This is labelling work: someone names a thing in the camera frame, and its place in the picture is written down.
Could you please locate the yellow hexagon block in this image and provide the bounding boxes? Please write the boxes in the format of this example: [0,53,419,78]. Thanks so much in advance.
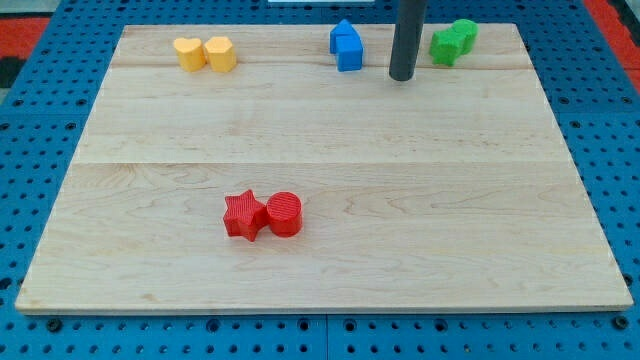
[204,36,237,73]

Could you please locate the yellow heart block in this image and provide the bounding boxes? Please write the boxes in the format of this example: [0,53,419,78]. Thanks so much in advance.
[173,37,207,72]

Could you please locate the red cylinder block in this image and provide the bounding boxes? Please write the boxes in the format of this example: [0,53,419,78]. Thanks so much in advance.
[266,192,302,237]

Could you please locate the red star block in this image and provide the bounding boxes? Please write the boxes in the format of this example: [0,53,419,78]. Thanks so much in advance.
[223,189,268,242]

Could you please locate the light wooden board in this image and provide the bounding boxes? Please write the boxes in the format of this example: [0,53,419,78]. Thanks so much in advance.
[15,23,633,315]

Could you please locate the blue cube block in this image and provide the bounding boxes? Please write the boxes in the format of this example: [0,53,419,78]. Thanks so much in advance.
[336,35,364,72]

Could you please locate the blue triangle block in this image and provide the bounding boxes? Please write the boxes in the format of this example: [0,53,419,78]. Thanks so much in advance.
[329,19,359,54]

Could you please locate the green star block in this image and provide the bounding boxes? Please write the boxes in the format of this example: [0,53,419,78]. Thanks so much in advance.
[429,29,465,66]

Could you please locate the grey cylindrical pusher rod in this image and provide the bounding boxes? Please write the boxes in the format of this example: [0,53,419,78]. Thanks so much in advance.
[389,0,428,82]

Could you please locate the green cylinder block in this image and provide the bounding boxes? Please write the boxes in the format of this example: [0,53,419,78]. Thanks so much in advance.
[452,19,478,55]

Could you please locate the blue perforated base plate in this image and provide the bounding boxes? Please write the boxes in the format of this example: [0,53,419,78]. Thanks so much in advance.
[1,0,639,359]

